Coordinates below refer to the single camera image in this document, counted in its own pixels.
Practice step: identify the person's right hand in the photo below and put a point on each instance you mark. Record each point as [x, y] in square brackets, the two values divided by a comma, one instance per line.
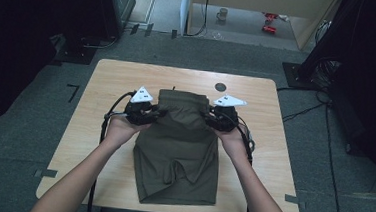
[232, 140]

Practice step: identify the person's left hand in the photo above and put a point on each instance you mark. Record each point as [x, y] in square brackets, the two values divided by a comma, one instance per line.
[120, 129]

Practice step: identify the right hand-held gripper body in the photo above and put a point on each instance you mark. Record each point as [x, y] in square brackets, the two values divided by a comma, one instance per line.
[225, 113]

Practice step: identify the black stand base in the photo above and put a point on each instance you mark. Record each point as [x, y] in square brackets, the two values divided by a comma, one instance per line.
[74, 51]
[295, 75]

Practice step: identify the olive green shorts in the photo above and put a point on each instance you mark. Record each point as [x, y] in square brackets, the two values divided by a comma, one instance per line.
[176, 152]

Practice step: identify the dark round table grommet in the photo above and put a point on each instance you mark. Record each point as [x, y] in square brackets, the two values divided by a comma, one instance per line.
[220, 87]

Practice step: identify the red and white packet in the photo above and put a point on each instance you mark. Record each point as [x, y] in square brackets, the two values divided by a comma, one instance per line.
[271, 16]

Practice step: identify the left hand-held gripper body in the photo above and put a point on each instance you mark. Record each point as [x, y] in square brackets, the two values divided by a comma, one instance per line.
[139, 107]

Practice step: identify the grey mug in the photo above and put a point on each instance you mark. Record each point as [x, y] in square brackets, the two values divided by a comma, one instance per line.
[221, 14]

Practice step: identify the red can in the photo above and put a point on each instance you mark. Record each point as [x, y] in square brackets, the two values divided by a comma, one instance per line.
[269, 29]

